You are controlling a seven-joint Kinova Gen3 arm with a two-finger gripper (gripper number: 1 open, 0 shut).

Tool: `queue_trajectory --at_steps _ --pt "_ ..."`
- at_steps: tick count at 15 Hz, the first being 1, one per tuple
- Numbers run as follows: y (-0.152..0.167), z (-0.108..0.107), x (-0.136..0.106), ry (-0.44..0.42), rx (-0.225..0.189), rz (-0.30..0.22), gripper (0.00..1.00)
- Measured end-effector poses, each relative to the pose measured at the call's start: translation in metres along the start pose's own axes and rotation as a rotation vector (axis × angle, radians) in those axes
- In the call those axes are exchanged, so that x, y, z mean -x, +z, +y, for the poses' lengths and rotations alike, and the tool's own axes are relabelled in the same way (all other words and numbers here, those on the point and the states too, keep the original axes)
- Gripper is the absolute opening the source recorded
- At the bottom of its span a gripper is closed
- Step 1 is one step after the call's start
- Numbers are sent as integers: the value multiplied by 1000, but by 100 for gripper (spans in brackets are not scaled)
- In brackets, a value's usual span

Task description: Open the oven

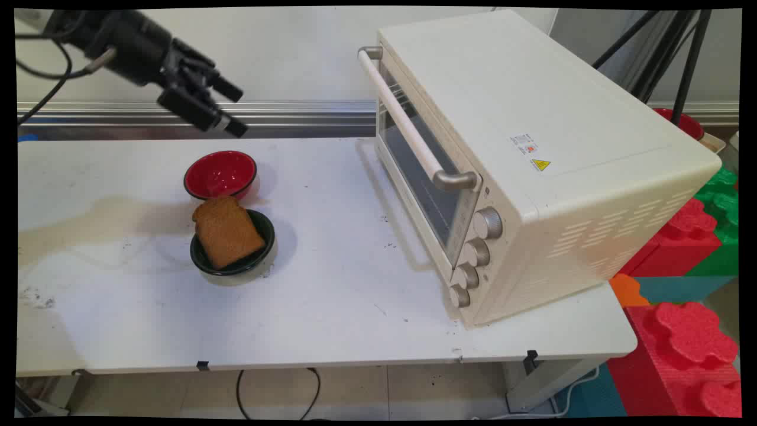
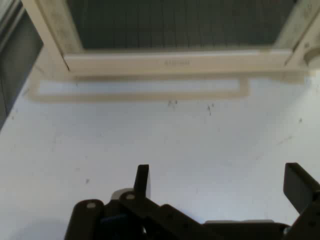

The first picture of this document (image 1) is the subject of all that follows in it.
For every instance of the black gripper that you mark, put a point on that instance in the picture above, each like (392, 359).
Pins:
(118, 41)

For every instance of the dark green bowl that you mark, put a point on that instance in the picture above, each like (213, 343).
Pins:
(263, 234)

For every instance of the green foam block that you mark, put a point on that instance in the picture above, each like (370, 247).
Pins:
(718, 201)

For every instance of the brown toast slice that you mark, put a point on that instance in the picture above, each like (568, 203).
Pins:
(227, 234)

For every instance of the black table clip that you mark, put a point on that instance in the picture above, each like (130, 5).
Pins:
(203, 366)
(531, 356)

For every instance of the large red foam block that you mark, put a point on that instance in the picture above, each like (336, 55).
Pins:
(674, 361)

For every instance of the cream toaster oven body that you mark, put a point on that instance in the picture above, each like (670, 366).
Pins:
(532, 89)

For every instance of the aluminium rail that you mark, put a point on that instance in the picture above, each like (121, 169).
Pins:
(118, 118)

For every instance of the red background bowl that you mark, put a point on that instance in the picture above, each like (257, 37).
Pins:
(689, 125)

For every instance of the teal foam block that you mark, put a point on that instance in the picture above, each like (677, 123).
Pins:
(680, 289)

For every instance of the white red label sticker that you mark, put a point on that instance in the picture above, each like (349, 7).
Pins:
(524, 144)

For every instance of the beige tray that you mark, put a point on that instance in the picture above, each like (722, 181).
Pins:
(712, 143)

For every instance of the teal floor mat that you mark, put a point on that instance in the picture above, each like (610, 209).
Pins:
(591, 396)

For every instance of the black tripod stand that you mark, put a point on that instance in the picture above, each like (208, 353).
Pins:
(691, 65)

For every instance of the large silver oven knob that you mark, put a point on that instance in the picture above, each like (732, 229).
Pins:
(487, 223)

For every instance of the red bowl black rim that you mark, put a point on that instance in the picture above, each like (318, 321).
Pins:
(220, 174)

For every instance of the yellow warning sticker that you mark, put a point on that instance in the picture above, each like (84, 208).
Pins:
(540, 164)

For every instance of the orange foam block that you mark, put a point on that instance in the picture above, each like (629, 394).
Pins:
(628, 291)

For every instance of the white table leg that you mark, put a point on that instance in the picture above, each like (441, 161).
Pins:
(538, 381)

